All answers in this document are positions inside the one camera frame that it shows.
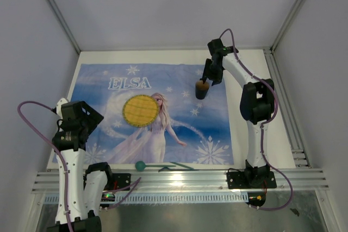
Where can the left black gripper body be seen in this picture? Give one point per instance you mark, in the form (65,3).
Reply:
(82,124)

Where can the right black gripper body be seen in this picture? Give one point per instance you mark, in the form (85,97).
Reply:
(216,73)

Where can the brown paper cup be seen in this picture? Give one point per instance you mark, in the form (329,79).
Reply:
(201,89)

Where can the yellow woven round plate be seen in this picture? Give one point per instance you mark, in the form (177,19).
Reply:
(140,110)

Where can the teal plastic spoon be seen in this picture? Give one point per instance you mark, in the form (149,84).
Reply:
(141,166)

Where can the dark teal plastic fork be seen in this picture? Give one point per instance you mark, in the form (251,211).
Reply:
(167,169)

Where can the teal plastic knife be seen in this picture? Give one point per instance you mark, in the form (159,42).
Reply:
(183,166)

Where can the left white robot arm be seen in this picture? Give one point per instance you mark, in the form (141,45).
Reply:
(80,190)

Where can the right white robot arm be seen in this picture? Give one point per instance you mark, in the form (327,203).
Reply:
(257,105)

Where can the aluminium front rail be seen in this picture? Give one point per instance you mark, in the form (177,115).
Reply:
(190,181)

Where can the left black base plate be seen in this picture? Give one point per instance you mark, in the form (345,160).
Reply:
(119,181)

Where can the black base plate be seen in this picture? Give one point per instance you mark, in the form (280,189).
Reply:
(119,181)
(238,180)

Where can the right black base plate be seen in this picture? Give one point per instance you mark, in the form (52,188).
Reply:
(238,180)

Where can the right aluminium side rail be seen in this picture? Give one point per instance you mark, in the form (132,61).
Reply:
(292,129)

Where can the white slotted cable duct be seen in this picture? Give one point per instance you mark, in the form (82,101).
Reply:
(167,198)

